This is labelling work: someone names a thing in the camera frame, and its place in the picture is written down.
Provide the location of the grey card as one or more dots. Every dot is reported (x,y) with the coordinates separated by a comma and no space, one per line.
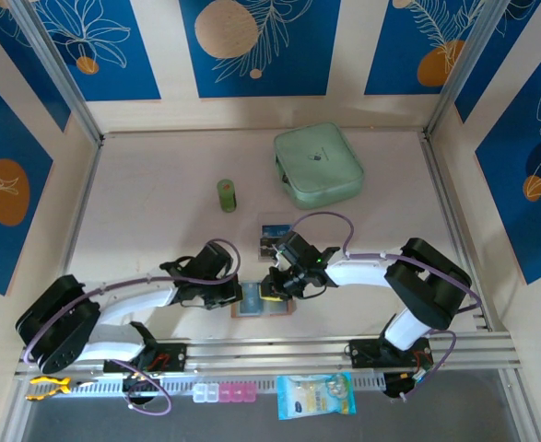
(265,255)

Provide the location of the pink pill organizer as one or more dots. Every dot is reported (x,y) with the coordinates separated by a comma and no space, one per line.
(238,393)

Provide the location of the blue yellow plastic packet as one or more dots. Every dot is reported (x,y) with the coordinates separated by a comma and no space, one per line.
(316,396)

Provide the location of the green cylindrical can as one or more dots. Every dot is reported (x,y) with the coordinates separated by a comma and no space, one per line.
(227,198)

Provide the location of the brown leather card holder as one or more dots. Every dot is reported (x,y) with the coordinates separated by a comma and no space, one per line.
(279,309)

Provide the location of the aluminium frame post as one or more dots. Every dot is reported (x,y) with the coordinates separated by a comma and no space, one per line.
(470,64)
(55,64)

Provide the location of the clear pill organizer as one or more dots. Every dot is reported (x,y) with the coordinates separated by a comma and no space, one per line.
(205,393)

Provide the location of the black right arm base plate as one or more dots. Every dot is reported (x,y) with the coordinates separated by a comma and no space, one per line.
(367,354)

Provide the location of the pale green zipper pouch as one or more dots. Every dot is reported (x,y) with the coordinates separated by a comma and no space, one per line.
(318,166)

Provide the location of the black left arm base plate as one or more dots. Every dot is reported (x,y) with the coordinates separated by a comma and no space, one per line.
(178,357)

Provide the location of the blue VIP card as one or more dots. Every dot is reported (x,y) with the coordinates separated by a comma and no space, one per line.
(274,229)

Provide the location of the yellow black pliers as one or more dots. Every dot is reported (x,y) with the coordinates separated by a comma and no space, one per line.
(62,386)

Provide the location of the dark card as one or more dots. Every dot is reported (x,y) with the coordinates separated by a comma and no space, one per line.
(268,242)

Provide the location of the aluminium mounting rail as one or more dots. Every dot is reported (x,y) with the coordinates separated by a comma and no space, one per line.
(274,352)

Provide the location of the aluminium table side rail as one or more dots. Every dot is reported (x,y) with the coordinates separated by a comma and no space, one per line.
(454,225)
(75,230)

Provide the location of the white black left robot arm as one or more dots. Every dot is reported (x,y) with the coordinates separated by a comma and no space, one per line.
(132,304)

